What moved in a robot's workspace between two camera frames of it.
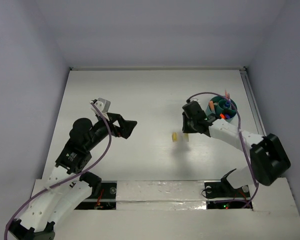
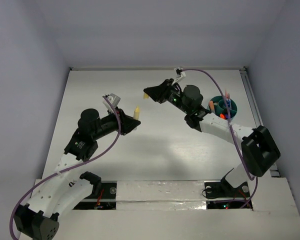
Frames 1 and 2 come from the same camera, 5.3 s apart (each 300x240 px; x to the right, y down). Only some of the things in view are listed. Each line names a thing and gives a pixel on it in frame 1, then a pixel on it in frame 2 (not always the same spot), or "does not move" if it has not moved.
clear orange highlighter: (211, 104) does not move
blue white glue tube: (227, 103) does not move
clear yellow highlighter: (186, 137) -> (136, 113)
